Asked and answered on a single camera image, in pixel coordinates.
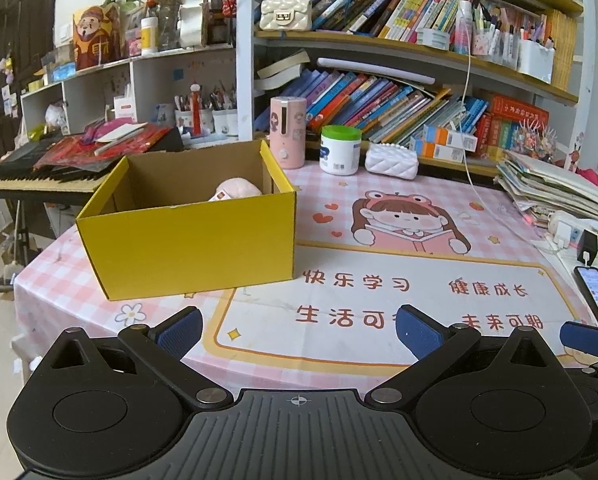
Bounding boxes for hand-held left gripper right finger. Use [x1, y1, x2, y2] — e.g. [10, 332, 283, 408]
[365, 304, 562, 408]

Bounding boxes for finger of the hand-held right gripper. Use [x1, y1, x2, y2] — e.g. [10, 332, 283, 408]
[560, 320, 598, 360]

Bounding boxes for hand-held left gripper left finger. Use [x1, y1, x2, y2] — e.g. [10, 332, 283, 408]
[38, 306, 232, 410]

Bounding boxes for yellow cardboard box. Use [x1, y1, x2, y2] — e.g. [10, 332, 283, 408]
[75, 140, 298, 302]

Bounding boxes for pink plush toy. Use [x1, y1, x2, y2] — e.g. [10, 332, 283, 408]
[208, 177, 262, 203]

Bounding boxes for black charger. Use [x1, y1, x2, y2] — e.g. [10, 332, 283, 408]
[576, 230, 598, 266]

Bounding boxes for pink checked printed tablecloth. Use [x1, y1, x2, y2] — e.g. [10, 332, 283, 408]
[12, 157, 598, 396]

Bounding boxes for white power strip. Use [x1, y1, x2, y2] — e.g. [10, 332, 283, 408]
[546, 210, 598, 266]

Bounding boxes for stack of paper booklets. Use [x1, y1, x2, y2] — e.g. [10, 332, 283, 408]
[494, 150, 598, 221]

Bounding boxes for white quilted pouch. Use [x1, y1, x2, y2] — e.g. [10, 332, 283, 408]
[365, 142, 420, 180]

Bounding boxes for orange and white boxes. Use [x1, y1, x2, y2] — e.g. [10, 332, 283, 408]
[411, 125, 480, 163]

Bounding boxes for white jar with green lid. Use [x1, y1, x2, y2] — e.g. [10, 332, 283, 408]
[319, 126, 363, 177]

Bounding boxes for black keyboard stand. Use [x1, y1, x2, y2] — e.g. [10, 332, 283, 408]
[0, 199, 40, 293]

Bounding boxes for colourful beaded ornament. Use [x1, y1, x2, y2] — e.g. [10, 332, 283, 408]
[509, 120, 557, 163]

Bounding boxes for white booklet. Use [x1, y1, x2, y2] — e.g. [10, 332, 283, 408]
[94, 122, 147, 156]

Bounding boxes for red paper sheets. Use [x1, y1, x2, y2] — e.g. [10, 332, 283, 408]
[34, 122, 172, 171]

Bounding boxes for black electronic keyboard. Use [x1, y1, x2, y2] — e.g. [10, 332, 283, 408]
[0, 125, 185, 200]

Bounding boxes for pink cylindrical appliance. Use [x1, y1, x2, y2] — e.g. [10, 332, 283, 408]
[270, 96, 307, 170]

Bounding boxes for row of thin picture books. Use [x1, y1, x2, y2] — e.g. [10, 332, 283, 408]
[301, 67, 490, 143]

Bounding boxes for white and red box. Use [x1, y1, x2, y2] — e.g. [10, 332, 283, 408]
[113, 96, 137, 123]

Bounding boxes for red boxed book set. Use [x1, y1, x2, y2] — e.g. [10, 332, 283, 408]
[476, 94, 550, 161]

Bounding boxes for white plastic bag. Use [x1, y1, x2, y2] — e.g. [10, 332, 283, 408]
[44, 102, 67, 133]

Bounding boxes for white cubby shelf unit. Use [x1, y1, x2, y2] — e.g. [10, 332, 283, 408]
[19, 42, 240, 143]

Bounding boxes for white rolled paper tube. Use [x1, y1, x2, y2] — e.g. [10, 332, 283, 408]
[316, 57, 436, 86]

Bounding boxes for white storage bin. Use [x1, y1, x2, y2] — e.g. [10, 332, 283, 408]
[516, 37, 556, 85]

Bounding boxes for yellow book set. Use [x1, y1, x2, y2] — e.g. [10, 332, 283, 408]
[549, 10, 578, 92]

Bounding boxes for thick cream paged book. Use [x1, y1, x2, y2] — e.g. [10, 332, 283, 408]
[256, 50, 312, 90]

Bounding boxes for small white box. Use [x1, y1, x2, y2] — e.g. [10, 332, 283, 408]
[416, 27, 451, 51]

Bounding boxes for pink pen cup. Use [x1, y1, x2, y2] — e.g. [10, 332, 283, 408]
[471, 30, 494, 58]

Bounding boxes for white bottle with yellow label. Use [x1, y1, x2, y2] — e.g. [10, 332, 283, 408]
[140, 16, 159, 56]

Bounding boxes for colourful spray bottle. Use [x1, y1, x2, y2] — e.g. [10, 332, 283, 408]
[453, 0, 474, 56]

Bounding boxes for fortune god printed box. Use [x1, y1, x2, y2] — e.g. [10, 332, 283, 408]
[73, 4, 122, 71]

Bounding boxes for white curved holder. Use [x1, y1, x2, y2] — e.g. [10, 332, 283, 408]
[179, 0, 210, 48]

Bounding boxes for row of leaning colourful books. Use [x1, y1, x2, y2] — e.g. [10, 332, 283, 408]
[309, 0, 472, 43]

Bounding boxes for cream quilted handbag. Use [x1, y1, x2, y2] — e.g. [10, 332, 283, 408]
[260, 0, 312, 31]

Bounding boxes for dark wooden door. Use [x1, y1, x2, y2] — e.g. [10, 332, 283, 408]
[0, 0, 60, 161]

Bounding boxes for white hanging cable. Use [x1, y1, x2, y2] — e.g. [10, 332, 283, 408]
[449, 0, 530, 223]

